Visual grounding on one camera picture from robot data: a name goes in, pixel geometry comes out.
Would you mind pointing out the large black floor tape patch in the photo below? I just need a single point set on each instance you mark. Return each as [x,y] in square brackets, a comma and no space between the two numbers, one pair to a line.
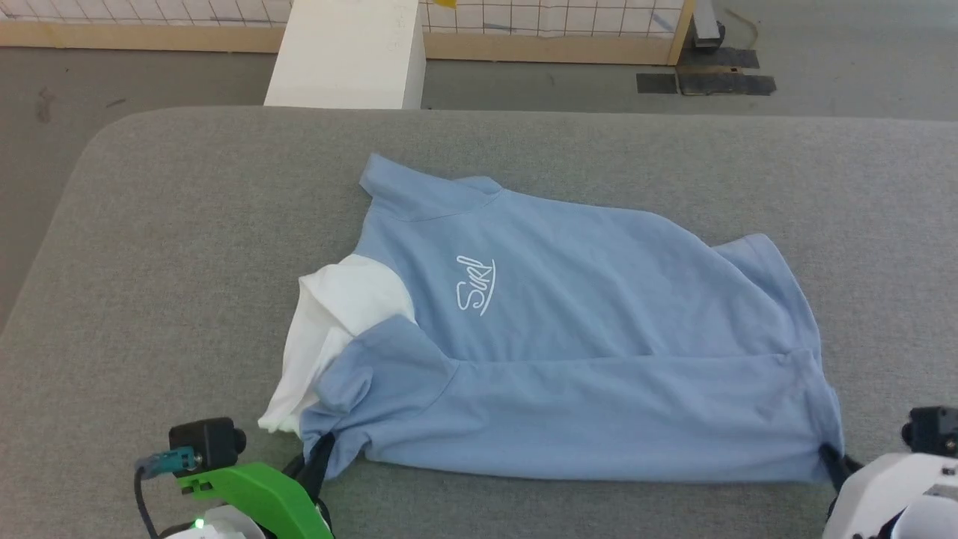
[726,78]

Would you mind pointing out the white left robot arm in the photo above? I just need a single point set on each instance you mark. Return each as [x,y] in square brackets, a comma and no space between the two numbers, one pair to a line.
[213,525]

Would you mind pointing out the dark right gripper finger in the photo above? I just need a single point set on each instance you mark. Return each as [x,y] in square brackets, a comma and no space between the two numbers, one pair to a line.
[838,466]

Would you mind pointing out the white rectangular box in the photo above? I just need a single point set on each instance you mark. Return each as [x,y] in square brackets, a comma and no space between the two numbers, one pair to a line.
[348,56]

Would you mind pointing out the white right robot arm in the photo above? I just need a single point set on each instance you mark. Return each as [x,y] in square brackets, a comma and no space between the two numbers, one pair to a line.
[932,522]

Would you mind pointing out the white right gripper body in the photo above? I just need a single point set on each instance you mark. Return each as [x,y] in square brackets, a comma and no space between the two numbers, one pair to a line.
[876,498]

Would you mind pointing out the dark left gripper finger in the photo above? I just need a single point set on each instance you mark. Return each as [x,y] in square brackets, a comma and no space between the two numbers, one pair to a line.
[318,464]

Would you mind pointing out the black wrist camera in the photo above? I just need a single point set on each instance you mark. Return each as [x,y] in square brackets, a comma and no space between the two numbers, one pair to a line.
[206,442]
[932,430]

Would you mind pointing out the light blue and white T-shirt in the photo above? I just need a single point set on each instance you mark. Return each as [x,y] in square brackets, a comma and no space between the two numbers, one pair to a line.
[561,344]

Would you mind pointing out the grey metal bracket post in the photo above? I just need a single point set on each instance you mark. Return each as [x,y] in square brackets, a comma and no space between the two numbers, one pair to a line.
[707,26]

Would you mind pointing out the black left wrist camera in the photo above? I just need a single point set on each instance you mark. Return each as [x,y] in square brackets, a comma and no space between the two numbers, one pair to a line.
[206,442]

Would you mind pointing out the grey fabric sofa cushion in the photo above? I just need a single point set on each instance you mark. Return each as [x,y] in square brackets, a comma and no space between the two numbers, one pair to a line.
[187,262]

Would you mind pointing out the small black floor tape patch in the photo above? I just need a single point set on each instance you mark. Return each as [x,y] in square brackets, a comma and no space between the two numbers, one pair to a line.
[656,83]

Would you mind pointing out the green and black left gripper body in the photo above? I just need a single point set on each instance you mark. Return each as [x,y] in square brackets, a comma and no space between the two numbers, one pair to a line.
[254,498]

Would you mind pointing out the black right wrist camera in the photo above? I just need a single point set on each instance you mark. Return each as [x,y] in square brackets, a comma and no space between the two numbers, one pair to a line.
[932,430]

